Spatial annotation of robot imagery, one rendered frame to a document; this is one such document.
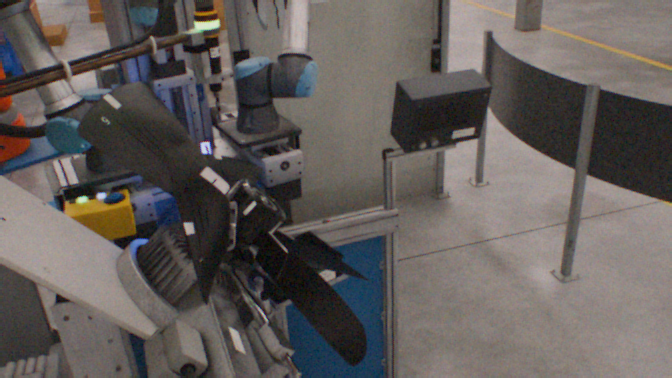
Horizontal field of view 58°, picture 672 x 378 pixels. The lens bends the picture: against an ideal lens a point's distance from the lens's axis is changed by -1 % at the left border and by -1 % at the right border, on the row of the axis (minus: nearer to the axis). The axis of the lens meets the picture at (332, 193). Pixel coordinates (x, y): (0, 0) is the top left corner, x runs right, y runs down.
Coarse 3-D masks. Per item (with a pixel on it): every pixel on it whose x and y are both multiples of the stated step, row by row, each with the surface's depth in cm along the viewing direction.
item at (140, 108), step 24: (120, 96) 115; (144, 96) 119; (96, 120) 108; (120, 120) 112; (144, 120) 115; (168, 120) 120; (96, 144) 107; (120, 144) 110; (144, 144) 113; (168, 144) 116; (192, 144) 120; (144, 168) 112; (192, 168) 118; (168, 192) 114
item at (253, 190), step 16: (240, 192) 116; (256, 192) 121; (240, 208) 115; (256, 208) 115; (272, 208) 119; (240, 224) 115; (256, 224) 116; (272, 224) 117; (240, 240) 117; (256, 240) 117; (240, 256) 117
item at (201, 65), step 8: (184, 32) 109; (192, 32) 109; (200, 32) 109; (192, 40) 108; (200, 40) 109; (184, 48) 111; (192, 48) 109; (200, 48) 109; (208, 48) 111; (192, 56) 112; (200, 56) 111; (208, 56) 112; (200, 64) 112; (208, 64) 112; (200, 72) 113; (208, 72) 113; (224, 72) 115; (232, 72) 116; (200, 80) 114; (208, 80) 113; (216, 80) 113; (224, 80) 114
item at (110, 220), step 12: (120, 192) 161; (72, 204) 156; (84, 204) 155; (96, 204) 155; (108, 204) 155; (120, 204) 154; (72, 216) 150; (84, 216) 151; (96, 216) 152; (108, 216) 153; (120, 216) 155; (132, 216) 156; (96, 228) 154; (108, 228) 155; (120, 228) 156; (132, 228) 157
